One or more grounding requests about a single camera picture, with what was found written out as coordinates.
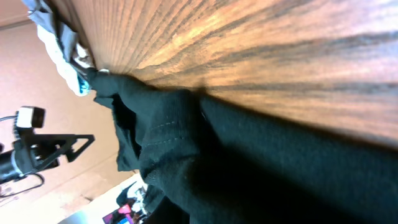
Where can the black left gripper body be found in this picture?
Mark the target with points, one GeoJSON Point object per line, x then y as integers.
{"type": "Point", "coordinates": [34, 153]}

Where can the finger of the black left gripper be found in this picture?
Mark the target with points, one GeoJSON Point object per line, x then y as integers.
{"type": "Point", "coordinates": [57, 145]}

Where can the black t-shirt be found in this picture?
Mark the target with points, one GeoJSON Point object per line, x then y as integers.
{"type": "Point", "coordinates": [205, 161]}

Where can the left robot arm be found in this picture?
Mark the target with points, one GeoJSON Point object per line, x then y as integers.
{"type": "Point", "coordinates": [6, 169]}

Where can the light blue folded shirt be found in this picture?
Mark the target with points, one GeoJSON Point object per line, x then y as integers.
{"type": "Point", "coordinates": [84, 86]}

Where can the colourful background clutter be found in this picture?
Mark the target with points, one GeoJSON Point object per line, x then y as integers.
{"type": "Point", "coordinates": [131, 206]}

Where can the grey folded garment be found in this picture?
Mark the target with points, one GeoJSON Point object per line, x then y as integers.
{"type": "Point", "coordinates": [53, 31]}

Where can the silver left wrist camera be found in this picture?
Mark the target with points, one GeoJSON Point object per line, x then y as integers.
{"type": "Point", "coordinates": [30, 117]}

